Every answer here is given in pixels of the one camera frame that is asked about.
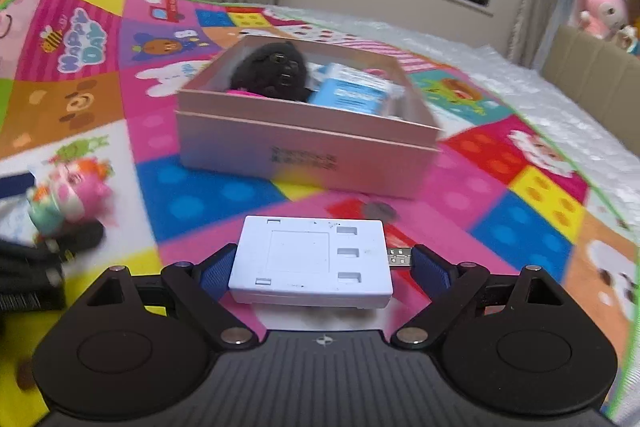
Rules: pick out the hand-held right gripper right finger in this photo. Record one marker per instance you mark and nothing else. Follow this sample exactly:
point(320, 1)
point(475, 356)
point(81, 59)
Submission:
point(430, 272)

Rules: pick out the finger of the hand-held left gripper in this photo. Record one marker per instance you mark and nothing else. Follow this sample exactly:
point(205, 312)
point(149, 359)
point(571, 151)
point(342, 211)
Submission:
point(17, 187)
point(80, 239)

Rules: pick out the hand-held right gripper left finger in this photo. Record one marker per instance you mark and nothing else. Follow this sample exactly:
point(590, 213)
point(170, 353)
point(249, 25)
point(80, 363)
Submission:
point(217, 274)

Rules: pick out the pink cartoon figure toy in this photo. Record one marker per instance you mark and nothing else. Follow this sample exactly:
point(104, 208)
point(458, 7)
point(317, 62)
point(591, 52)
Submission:
point(75, 192)

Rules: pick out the white device with plug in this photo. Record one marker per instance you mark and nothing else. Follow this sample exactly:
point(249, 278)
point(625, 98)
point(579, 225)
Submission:
point(310, 262)

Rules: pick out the pink cardboard box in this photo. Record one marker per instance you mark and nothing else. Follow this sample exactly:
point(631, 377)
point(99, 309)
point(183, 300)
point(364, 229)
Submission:
point(300, 157)

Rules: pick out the blue packet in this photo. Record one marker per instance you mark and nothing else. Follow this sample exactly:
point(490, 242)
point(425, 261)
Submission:
point(350, 94)

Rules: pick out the black plush toy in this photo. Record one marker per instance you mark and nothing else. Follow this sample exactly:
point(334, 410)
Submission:
point(265, 67)

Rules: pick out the colourful cartoon play mat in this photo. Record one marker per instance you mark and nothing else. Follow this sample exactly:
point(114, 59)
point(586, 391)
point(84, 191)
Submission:
point(150, 132)

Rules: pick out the beige padded headboard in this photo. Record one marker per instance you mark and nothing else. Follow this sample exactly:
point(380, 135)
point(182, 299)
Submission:
point(595, 77)

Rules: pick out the small toy figure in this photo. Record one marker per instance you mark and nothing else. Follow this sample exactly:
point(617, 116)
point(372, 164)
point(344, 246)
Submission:
point(629, 39)

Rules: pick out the pink plush toy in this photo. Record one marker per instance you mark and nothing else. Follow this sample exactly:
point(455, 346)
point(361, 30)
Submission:
point(600, 7)

